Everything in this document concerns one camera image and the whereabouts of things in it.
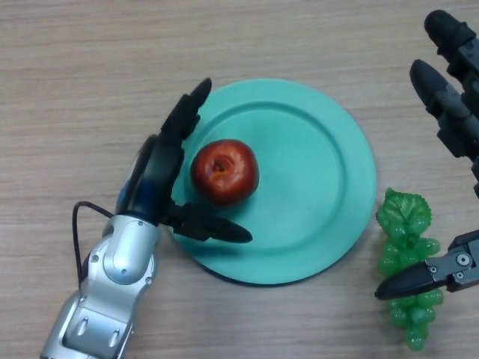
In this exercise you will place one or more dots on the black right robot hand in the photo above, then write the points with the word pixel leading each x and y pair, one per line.
pixel 456 119

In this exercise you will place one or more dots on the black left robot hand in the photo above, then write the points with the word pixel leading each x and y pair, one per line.
pixel 153 179

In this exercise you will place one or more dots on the red apple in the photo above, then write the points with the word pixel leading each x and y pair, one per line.
pixel 224 172

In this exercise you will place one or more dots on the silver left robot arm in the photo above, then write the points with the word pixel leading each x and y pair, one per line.
pixel 119 269

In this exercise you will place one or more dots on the green round plate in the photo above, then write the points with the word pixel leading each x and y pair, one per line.
pixel 299 194

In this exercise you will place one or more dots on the green plastic grape bunch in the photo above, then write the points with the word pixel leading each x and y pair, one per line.
pixel 404 209

